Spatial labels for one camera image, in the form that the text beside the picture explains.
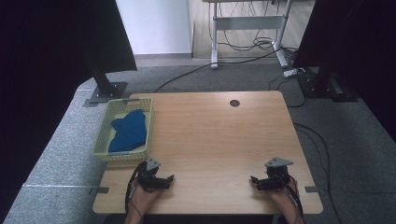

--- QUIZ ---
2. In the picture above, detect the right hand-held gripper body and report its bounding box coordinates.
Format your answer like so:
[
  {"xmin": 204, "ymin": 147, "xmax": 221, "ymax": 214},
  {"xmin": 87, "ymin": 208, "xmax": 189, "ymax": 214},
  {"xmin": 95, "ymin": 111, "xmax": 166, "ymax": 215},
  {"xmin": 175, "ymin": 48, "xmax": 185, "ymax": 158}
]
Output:
[{"xmin": 264, "ymin": 157, "xmax": 294, "ymax": 190}]

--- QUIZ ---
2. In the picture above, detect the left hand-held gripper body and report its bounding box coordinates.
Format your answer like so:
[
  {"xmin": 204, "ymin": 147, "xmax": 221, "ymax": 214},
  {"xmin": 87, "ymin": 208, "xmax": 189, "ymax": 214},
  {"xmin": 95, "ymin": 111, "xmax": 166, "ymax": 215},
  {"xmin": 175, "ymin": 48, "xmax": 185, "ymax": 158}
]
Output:
[{"xmin": 135, "ymin": 157, "xmax": 163, "ymax": 193}]

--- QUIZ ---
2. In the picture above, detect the blue t-shirt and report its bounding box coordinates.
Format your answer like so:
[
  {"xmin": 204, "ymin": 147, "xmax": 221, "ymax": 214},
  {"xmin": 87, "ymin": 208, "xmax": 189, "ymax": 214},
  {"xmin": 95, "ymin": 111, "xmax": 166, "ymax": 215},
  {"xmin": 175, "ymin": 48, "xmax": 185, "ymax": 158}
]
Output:
[{"xmin": 107, "ymin": 109, "xmax": 148, "ymax": 153}]

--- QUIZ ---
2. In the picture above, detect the green plastic basket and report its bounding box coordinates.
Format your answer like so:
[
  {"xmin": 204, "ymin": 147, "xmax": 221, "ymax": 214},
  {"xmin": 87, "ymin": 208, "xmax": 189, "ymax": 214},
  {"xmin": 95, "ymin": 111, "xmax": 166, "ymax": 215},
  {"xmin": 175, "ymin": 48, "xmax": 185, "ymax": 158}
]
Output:
[{"xmin": 92, "ymin": 97, "xmax": 154, "ymax": 162}]

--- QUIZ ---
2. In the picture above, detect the person's left hand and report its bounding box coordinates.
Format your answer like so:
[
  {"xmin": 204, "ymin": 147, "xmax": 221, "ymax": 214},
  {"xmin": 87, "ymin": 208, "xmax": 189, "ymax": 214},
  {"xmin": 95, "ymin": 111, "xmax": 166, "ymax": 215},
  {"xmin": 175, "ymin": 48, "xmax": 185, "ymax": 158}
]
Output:
[{"xmin": 130, "ymin": 186, "xmax": 163, "ymax": 215}]

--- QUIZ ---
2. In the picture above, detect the person's right hand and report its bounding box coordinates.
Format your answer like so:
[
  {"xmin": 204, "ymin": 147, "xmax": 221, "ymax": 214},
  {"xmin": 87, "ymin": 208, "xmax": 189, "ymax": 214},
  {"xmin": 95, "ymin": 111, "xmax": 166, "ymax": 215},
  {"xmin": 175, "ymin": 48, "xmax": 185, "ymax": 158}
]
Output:
[{"xmin": 268, "ymin": 180, "xmax": 302, "ymax": 216}]

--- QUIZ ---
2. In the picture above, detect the black metal stand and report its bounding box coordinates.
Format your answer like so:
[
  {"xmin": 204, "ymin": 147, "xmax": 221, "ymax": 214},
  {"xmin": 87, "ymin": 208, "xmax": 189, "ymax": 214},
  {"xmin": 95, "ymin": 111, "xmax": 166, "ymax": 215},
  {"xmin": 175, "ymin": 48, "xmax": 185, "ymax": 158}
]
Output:
[
  {"xmin": 82, "ymin": 52, "xmax": 129, "ymax": 108},
  {"xmin": 297, "ymin": 62, "xmax": 359, "ymax": 104}
]

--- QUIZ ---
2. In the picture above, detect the white power strip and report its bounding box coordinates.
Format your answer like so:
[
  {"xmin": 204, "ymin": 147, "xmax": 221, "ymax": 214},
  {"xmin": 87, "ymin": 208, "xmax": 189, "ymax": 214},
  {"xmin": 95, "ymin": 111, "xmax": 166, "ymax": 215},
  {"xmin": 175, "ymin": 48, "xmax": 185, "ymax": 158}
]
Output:
[{"xmin": 283, "ymin": 67, "xmax": 306, "ymax": 78}]

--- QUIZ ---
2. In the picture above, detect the black curtain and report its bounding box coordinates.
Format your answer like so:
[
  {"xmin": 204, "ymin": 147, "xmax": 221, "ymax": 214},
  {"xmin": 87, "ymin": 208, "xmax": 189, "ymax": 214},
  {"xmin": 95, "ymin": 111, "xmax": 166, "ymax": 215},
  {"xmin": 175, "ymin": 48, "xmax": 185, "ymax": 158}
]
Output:
[
  {"xmin": 292, "ymin": 0, "xmax": 396, "ymax": 143},
  {"xmin": 0, "ymin": 0, "xmax": 138, "ymax": 218}
]

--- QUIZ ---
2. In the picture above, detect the left hand-held gripper cable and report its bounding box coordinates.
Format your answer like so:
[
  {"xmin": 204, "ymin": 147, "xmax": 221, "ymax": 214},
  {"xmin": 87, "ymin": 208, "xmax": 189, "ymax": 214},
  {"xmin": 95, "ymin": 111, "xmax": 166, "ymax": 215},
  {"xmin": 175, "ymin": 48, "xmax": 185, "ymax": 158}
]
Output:
[{"xmin": 124, "ymin": 160, "xmax": 148, "ymax": 216}]

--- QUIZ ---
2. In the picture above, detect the hand-held gripper cable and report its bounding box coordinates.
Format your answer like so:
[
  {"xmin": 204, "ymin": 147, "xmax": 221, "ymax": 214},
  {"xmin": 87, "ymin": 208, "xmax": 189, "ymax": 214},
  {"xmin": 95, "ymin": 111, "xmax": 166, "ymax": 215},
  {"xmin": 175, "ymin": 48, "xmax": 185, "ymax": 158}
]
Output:
[
  {"xmin": 285, "ymin": 175, "xmax": 304, "ymax": 218},
  {"xmin": 124, "ymin": 160, "xmax": 148, "ymax": 216}
]

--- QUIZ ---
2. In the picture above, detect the right hand-held gripper cable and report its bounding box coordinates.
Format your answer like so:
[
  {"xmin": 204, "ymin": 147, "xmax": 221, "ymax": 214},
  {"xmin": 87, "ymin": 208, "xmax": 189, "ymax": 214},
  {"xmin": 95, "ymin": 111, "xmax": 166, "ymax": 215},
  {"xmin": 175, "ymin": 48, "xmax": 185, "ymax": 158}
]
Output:
[{"xmin": 285, "ymin": 175, "xmax": 304, "ymax": 218}]

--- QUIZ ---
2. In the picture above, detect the long black floor cable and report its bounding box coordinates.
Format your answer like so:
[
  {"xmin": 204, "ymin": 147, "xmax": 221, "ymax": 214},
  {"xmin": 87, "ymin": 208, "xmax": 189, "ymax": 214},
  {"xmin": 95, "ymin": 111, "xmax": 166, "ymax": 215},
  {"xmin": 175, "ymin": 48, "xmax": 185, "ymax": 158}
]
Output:
[{"xmin": 153, "ymin": 46, "xmax": 283, "ymax": 93}]

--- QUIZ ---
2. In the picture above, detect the tangle of black cables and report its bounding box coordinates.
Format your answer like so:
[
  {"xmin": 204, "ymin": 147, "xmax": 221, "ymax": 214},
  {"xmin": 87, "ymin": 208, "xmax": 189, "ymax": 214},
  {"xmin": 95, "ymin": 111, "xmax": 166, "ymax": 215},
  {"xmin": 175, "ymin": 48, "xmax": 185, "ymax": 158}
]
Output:
[{"xmin": 218, "ymin": 0, "xmax": 299, "ymax": 58}]

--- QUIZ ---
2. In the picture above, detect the white desk frame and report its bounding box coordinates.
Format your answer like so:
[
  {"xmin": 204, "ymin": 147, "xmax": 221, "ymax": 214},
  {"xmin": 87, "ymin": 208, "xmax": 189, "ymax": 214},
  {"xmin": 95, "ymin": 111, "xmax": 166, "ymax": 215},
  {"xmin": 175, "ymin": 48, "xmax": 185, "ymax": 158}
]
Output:
[{"xmin": 202, "ymin": 0, "xmax": 293, "ymax": 70}]

